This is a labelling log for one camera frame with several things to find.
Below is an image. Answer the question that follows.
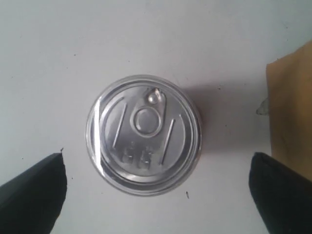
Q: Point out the silver pull-tab tin can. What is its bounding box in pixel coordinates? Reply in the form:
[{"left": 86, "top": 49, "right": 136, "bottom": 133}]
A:
[{"left": 85, "top": 75, "right": 202, "bottom": 197}]

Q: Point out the brown paper bag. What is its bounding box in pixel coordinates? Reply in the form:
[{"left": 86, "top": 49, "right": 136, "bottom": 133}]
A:
[{"left": 266, "top": 41, "right": 312, "bottom": 177}]

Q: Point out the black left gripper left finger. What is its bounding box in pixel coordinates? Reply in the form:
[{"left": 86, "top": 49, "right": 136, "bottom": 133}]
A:
[{"left": 0, "top": 153, "right": 67, "bottom": 234}]

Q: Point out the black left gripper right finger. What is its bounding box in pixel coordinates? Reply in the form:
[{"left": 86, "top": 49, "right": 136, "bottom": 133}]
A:
[{"left": 249, "top": 152, "right": 312, "bottom": 234}]

